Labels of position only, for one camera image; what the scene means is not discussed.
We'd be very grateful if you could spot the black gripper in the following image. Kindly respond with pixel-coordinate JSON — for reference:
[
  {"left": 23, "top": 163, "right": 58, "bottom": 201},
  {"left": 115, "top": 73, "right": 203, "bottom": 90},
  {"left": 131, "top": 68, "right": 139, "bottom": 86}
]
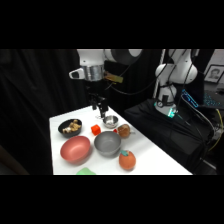
[{"left": 86, "top": 81, "right": 110, "bottom": 120}]

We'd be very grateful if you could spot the green triangle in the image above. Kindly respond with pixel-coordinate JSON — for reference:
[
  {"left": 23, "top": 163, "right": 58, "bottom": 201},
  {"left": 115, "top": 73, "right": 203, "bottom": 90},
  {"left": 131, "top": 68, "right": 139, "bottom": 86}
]
[{"left": 75, "top": 166, "right": 97, "bottom": 176}]

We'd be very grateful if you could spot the small steel bowl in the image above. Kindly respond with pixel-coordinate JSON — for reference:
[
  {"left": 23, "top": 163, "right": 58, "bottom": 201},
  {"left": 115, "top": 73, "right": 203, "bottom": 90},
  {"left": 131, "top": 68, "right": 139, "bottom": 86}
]
[{"left": 101, "top": 115, "right": 120, "bottom": 130}]

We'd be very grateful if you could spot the black bowl with food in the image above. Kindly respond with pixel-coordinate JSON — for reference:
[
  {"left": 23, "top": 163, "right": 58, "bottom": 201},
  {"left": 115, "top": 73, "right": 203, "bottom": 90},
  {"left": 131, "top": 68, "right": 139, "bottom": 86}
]
[{"left": 57, "top": 118, "right": 83, "bottom": 138}]

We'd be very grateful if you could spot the grey bowl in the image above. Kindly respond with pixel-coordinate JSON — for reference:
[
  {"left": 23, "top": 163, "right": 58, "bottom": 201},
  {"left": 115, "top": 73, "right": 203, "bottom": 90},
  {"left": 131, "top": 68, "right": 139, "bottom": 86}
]
[{"left": 93, "top": 130, "right": 123, "bottom": 158}]

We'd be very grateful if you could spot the pink bowl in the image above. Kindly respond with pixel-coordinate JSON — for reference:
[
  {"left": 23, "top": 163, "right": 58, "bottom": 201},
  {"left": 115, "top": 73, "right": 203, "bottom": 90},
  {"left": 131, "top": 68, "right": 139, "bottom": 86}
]
[{"left": 59, "top": 135, "right": 92, "bottom": 165}]

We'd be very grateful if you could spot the red cube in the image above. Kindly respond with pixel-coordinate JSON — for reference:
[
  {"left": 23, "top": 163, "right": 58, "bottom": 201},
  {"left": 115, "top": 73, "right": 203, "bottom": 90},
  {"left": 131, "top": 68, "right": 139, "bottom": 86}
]
[{"left": 90, "top": 124, "right": 102, "bottom": 136}]

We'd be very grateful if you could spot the brown round toy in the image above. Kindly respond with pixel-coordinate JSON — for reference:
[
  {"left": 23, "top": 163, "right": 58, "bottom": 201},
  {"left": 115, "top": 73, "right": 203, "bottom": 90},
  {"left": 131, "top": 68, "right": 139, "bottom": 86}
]
[{"left": 116, "top": 123, "right": 132, "bottom": 139}]

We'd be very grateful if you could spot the orange toy fruit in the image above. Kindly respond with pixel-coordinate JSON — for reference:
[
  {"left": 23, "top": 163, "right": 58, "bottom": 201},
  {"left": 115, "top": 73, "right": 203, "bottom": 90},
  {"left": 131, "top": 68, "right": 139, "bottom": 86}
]
[{"left": 118, "top": 149, "right": 137, "bottom": 172}]

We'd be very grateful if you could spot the black curtain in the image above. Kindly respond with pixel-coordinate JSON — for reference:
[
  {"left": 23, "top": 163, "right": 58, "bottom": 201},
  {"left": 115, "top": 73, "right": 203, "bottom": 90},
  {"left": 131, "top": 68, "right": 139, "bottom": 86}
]
[{"left": 0, "top": 49, "right": 214, "bottom": 176}]

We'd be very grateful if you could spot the black robot stand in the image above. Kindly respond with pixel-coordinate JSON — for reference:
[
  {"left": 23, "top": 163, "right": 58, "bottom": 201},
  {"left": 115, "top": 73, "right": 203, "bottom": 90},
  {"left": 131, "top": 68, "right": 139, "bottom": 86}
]
[{"left": 123, "top": 98, "right": 218, "bottom": 176}]

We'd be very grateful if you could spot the blue lit device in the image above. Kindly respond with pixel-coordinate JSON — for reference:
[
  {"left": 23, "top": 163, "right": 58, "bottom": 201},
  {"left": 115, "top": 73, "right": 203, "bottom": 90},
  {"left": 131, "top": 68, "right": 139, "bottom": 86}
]
[{"left": 180, "top": 88, "right": 200, "bottom": 109}]

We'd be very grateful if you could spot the backlit keyboard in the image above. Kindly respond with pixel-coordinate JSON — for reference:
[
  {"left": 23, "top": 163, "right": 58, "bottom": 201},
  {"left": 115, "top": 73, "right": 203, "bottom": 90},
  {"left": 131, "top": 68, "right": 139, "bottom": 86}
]
[{"left": 202, "top": 91, "right": 222, "bottom": 108}]

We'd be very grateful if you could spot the framed picture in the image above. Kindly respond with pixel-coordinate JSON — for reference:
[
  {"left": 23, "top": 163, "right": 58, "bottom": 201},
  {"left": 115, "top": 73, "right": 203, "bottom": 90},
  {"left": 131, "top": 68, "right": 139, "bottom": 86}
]
[{"left": 203, "top": 64, "right": 224, "bottom": 84}]

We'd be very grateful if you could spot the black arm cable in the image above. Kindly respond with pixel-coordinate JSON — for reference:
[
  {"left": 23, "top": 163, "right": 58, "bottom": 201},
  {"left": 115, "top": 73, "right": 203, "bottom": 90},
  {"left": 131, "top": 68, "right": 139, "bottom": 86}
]
[{"left": 105, "top": 49, "right": 168, "bottom": 97}]

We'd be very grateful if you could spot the yellow cable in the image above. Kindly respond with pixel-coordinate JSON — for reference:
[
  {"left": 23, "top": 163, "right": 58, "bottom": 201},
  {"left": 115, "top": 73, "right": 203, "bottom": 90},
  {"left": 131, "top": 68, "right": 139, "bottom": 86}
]
[{"left": 208, "top": 108, "right": 224, "bottom": 152}]

